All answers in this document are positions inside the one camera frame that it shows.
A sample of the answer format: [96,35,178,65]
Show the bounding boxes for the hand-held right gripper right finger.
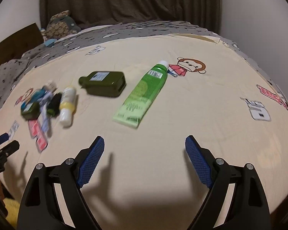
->
[185,135,271,230]

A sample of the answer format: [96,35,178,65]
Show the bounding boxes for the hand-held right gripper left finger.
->
[16,136,105,230]

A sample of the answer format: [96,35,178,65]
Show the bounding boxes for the pink packet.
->
[36,136,48,152]
[28,120,44,138]

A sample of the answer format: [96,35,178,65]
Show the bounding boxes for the small dark green bottle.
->
[20,101,41,121]

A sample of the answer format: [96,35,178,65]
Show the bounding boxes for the blue and white packet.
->
[40,93,52,137]

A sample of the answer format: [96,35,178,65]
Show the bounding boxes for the blue tube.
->
[26,89,47,106]

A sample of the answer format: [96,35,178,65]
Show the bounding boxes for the small black bottle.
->
[47,92,63,117]

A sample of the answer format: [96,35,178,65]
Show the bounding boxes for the white and yellow bottle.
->
[59,87,77,128]

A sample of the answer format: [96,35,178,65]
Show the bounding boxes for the small white-capped bottle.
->
[44,80,57,94]

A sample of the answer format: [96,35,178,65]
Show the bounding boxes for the large dark green bottle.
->
[78,71,127,98]

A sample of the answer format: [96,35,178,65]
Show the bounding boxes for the green squeeze tube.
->
[112,60,170,128]

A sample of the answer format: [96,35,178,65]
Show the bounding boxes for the cream printed blanket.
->
[0,35,288,223]

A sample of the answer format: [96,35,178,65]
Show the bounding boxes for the dark wooden headboard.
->
[0,23,44,66]

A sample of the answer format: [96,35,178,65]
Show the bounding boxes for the patterned plush toy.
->
[40,10,81,40]

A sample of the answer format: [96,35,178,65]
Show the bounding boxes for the grey printed duvet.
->
[0,20,288,115]

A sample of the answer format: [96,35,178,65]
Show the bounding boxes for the brown curtain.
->
[40,0,222,35]

